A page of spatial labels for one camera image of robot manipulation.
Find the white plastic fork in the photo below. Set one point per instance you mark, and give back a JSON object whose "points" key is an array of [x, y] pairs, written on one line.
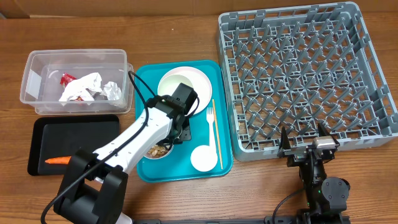
{"points": [[210, 119]]}

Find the black tray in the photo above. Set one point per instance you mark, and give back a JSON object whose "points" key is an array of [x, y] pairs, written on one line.
{"points": [[63, 136]]}

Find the pink bowl with food scraps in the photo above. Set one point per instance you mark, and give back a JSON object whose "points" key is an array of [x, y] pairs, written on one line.
{"points": [[157, 151]]}

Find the white napkin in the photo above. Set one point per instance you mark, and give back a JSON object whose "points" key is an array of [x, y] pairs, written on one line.
{"points": [[83, 88]]}

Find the foil wrapper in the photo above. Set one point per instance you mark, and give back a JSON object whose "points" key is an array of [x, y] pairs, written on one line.
{"points": [[111, 91]]}

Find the large pink plate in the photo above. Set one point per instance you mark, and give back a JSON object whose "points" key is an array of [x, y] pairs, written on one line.
{"points": [[201, 84]]}

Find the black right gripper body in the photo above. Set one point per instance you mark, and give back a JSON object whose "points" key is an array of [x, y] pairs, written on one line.
{"points": [[298, 156]]}

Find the clear plastic waste bin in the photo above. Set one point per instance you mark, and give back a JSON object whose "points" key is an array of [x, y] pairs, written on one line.
{"points": [[41, 88]]}

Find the grey dishwasher rack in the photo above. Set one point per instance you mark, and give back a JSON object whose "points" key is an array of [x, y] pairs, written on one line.
{"points": [[289, 69]]}

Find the small white cup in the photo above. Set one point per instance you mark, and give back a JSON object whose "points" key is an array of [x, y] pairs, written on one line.
{"points": [[204, 158]]}

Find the teal serving tray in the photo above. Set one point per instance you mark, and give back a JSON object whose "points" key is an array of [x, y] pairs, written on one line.
{"points": [[177, 164]]}

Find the wooden chopstick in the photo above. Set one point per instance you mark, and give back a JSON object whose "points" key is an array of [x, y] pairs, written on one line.
{"points": [[217, 135]]}

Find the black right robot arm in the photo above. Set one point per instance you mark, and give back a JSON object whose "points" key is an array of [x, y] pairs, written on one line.
{"points": [[326, 196]]}

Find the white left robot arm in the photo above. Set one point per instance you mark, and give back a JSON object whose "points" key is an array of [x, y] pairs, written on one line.
{"points": [[94, 185]]}

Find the red wrapper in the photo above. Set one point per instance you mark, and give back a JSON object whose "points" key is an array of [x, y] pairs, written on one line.
{"points": [[66, 79]]}

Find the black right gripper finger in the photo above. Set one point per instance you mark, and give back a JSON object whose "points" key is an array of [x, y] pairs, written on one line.
{"points": [[284, 141], [322, 131]]}

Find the orange carrot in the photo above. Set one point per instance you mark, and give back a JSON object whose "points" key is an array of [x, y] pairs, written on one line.
{"points": [[58, 160]]}

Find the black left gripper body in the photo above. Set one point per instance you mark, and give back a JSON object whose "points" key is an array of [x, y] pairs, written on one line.
{"points": [[180, 137]]}

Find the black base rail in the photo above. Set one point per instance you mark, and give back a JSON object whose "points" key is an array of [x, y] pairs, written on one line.
{"points": [[266, 220]]}

